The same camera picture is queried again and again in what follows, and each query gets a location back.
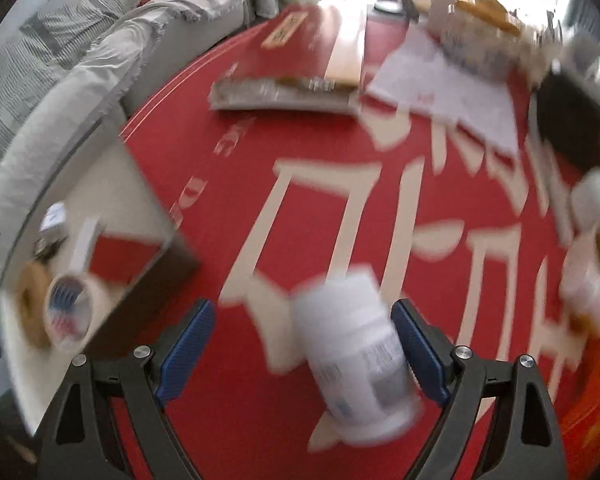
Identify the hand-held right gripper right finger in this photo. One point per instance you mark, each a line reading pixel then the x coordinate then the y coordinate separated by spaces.
pixel 420 355

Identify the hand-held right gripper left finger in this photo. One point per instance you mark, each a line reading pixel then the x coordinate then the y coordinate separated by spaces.
pixel 185 355

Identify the white pill bottle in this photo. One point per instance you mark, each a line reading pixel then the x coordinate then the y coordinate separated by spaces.
pixel 355 355

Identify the white tape roll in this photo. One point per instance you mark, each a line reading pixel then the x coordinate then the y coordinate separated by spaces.
pixel 97 305

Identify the dark red box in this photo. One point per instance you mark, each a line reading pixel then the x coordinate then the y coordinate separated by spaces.
pixel 125 262

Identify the grey tray box white inside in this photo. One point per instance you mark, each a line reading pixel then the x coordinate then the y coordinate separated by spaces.
pixel 130 180

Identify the small white block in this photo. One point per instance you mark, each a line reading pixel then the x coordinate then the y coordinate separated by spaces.
pixel 86 245

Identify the white jar right edge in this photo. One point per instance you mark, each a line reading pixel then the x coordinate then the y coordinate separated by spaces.
pixel 585 285

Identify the white jar teal lid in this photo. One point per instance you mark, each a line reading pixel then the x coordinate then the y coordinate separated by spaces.
pixel 592 200

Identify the light grey sofa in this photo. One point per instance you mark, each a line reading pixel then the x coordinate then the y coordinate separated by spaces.
pixel 150 95

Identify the white paper sheets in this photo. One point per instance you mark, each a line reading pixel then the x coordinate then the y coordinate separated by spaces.
pixel 440 85

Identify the black box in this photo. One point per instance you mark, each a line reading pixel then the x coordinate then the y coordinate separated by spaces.
pixel 575 120

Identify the grey sofa with blanket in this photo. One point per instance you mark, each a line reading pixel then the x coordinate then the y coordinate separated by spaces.
pixel 105 60

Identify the blurred patterned container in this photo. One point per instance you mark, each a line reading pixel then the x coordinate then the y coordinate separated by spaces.
pixel 480 40

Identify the striped grey cushion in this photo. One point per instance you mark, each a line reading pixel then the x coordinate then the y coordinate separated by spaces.
pixel 40 45

